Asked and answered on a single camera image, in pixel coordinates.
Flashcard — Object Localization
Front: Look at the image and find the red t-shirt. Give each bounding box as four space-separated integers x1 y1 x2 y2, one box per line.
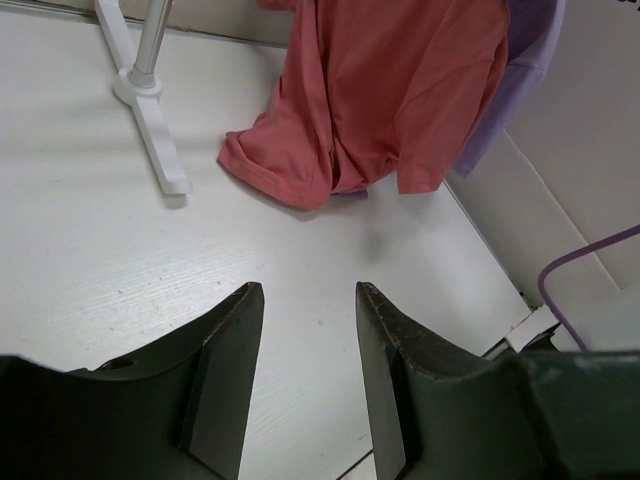
218 0 510 210

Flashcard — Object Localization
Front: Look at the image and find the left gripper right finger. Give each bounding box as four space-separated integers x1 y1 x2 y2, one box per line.
356 282 639 479

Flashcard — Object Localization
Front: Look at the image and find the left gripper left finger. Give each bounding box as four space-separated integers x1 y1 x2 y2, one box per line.
1 282 264 479

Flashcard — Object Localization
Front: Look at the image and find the white clothes rack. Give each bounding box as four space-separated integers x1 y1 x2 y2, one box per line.
94 0 192 196

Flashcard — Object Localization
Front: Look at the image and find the purple t-shirt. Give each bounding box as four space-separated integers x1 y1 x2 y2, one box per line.
311 1 565 194

